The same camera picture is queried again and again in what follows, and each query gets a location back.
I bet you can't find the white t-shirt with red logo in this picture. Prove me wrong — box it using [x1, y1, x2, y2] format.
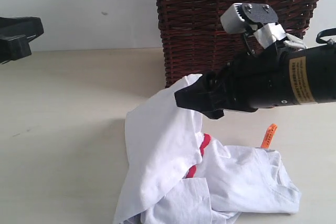
[113, 74, 301, 223]

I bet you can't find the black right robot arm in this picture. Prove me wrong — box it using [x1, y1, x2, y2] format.
[174, 45, 335, 120]

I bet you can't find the dark brown wicker basket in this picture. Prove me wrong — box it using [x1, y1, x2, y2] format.
[156, 0, 318, 86]

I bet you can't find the orange garment tag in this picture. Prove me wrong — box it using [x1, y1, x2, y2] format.
[260, 124, 278, 148]

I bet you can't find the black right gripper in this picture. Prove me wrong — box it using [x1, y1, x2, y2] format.
[174, 48, 291, 119]

